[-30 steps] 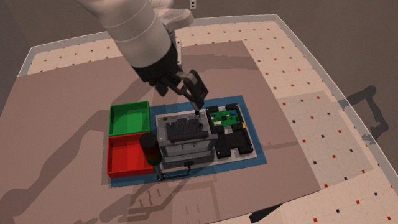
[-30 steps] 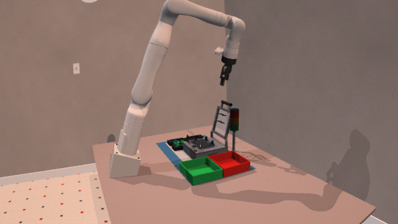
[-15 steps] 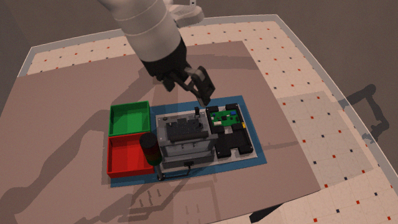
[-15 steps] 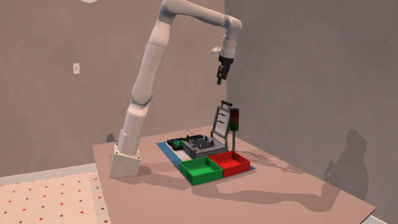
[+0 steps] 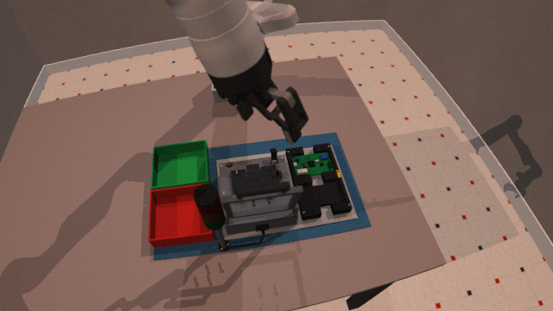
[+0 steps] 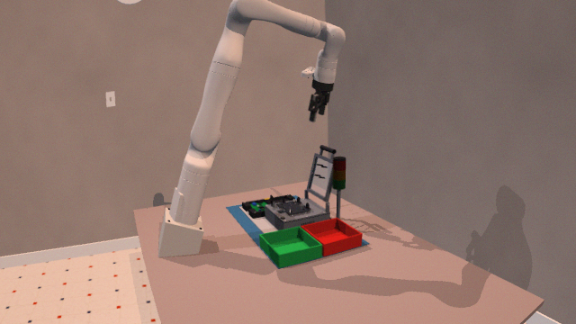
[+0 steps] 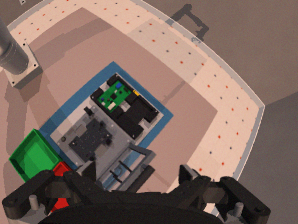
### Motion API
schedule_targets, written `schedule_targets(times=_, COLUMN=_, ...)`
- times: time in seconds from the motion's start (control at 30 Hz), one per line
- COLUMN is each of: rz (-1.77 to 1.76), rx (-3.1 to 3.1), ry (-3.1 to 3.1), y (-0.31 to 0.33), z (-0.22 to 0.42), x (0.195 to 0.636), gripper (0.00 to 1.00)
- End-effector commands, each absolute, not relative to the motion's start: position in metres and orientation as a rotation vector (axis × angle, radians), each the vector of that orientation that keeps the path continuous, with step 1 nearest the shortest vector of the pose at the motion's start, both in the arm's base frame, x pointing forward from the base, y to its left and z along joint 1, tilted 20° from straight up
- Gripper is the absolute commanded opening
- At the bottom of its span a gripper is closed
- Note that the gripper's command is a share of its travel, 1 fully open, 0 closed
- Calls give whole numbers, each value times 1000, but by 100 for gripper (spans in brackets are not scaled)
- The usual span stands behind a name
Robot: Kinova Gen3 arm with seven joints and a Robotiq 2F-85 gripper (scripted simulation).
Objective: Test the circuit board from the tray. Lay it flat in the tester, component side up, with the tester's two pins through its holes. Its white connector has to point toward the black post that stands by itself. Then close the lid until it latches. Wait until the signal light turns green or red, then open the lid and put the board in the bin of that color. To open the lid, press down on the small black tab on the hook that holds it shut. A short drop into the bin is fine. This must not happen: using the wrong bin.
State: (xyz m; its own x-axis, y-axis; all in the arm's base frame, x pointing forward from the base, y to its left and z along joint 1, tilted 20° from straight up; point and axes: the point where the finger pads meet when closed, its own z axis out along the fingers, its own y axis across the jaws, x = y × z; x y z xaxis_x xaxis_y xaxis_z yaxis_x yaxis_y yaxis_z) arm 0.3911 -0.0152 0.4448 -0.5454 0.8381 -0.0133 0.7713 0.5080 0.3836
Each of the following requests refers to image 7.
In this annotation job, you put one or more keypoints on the red open-top bin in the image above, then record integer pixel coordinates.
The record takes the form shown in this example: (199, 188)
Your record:
(58, 170)

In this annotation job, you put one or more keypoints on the green bin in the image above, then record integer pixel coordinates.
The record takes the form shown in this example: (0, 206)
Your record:
(33, 155)

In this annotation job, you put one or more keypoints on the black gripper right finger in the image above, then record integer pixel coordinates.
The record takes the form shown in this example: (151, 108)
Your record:
(240, 206)

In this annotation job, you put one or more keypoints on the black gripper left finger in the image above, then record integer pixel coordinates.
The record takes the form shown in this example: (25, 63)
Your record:
(25, 205)

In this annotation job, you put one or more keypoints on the green circuit board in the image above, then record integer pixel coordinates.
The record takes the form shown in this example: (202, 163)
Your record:
(114, 96)

